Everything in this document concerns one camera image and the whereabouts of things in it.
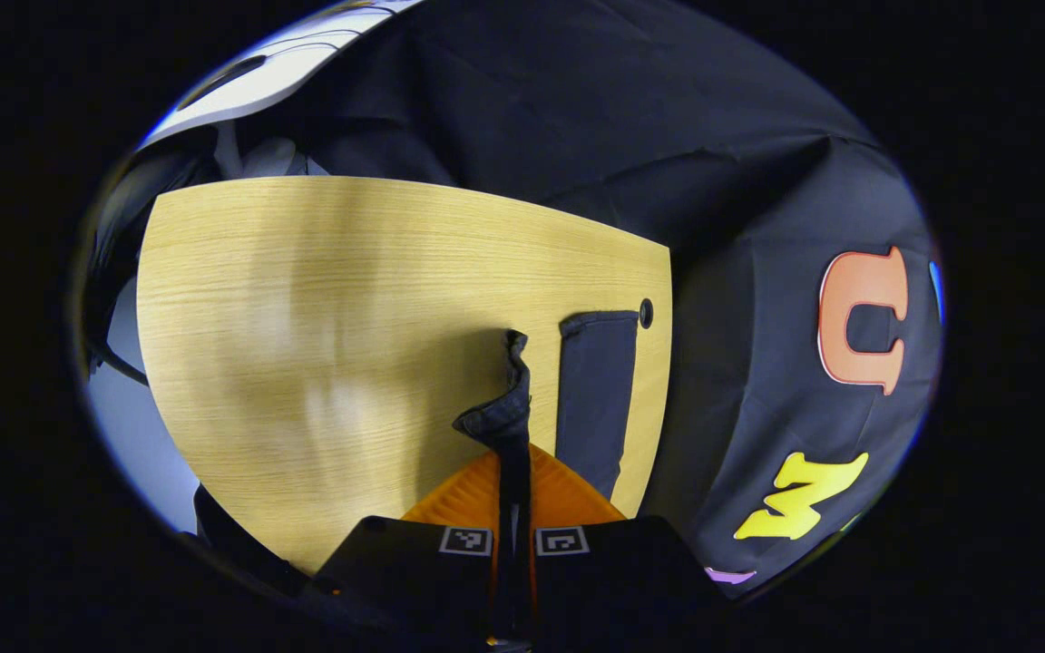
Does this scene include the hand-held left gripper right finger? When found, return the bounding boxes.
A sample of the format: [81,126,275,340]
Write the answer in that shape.
[527,443,732,650]

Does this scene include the dark jeans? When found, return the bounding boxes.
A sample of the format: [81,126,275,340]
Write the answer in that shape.
[452,310,641,645]

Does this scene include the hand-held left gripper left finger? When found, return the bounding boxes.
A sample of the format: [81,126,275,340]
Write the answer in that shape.
[309,449,501,649]

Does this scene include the black backdrop cloth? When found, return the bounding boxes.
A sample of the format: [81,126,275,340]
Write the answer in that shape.
[151,0,946,599]

